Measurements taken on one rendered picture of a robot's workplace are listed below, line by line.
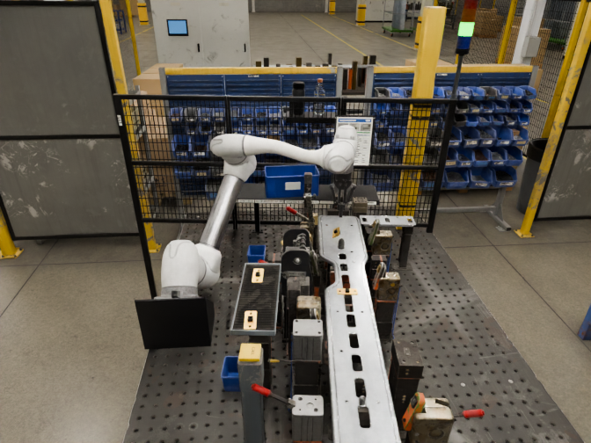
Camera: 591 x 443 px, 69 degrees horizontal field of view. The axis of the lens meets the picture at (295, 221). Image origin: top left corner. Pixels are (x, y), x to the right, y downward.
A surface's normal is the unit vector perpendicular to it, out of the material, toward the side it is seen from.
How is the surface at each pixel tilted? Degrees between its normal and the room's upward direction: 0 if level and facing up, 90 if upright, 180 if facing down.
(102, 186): 95
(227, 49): 90
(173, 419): 0
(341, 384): 0
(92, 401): 0
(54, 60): 90
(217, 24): 90
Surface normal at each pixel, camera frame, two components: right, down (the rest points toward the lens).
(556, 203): 0.11, 0.50
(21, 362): 0.01, -0.88
